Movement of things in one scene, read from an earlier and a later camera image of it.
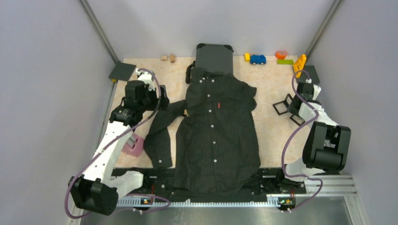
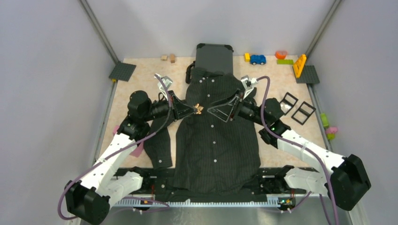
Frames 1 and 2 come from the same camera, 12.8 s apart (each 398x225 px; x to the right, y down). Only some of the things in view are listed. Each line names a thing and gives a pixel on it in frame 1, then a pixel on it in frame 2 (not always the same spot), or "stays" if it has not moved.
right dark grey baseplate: (312, 73) stays
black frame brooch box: (281, 107) stays
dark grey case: (213, 58) stays
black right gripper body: (290, 109) -> (236, 110)
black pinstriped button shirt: (210, 138) stays
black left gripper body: (152, 101) -> (173, 105)
